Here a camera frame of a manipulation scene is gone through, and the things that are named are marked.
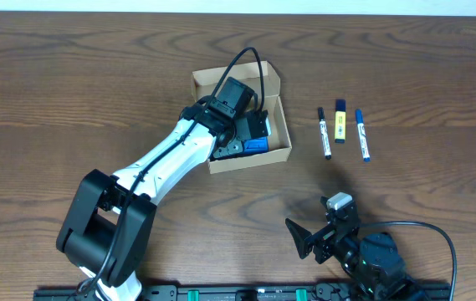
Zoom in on black whiteboard marker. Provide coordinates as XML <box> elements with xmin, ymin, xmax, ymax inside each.
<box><xmin>318</xmin><ymin>107</ymin><xmax>332</xmax><ymax>160</ymax></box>

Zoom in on blue whiteboard marker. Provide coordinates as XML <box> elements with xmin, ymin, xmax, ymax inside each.
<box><xmin>356</xmin><ymin>109</ymin><xmax>371</xmax><ymax>162</ymax></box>

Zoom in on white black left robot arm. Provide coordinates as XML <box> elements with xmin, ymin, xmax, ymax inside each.
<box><xmin>56</xmin><ymin>96</ymin><xmax>270</xmax><ymax>300</ymax></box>

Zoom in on black mounting rail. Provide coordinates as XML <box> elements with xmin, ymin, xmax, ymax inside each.
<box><xmin>33</xmin><ymin>282</ymin><xmax>450</xmax><ymax>301</ymax></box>

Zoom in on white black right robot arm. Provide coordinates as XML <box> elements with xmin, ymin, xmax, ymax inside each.
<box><xmin>285</xmin><ymin>196</ymin><xmax>430</xmax><ymax>300</ymax></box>

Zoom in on cardboard box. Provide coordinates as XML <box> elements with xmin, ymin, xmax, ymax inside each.
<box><xmin>191</xmin><ymin>61</ymin><xmax>292</xmax><ymax>174</ymax></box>

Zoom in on yellow highlighter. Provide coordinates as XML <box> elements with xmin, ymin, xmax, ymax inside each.
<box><xmin>335</xmin><ymin>99</ymin><xmax>346</xmax><ymax>144</ymax></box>

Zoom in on blue whiteboard eraser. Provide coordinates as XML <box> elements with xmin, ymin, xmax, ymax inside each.
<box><xmin>243</xmin><ymin>137</ymin><xmax>269</xmax><ymax>156</ymax></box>

